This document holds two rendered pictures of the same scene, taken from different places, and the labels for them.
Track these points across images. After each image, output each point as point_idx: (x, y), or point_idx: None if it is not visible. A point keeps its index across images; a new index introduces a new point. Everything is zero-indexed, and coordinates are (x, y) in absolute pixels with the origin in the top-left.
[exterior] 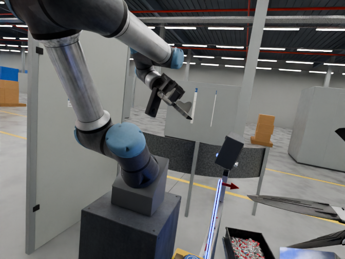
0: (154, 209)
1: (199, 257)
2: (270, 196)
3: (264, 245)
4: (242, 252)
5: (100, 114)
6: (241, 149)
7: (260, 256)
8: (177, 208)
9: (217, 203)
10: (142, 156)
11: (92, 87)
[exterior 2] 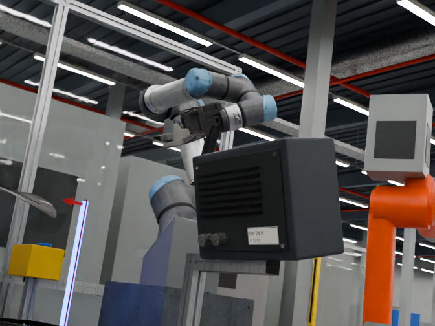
0: (145, 279)
1: (44, 246)
2: (29, 196)
3: None
4: None
5: (191, 178)
6: (193, 176)
7: None
8: (152, 300)
9: (78, 233)
10: (153, 205)
11: (186, 153)
